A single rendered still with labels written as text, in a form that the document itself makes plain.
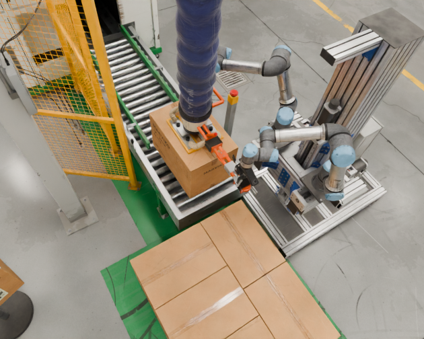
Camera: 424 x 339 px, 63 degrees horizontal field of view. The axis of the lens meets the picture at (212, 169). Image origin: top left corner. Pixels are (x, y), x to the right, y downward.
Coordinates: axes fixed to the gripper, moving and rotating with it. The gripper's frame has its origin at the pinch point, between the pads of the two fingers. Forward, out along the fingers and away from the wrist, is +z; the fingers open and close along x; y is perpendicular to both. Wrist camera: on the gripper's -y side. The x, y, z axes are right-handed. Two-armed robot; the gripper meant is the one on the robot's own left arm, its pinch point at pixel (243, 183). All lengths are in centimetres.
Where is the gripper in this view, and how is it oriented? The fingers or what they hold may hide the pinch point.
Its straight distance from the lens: 213.6
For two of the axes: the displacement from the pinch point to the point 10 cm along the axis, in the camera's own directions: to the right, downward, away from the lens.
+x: -8.5, 4.1, -3.2
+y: -5.2, -7.4, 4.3
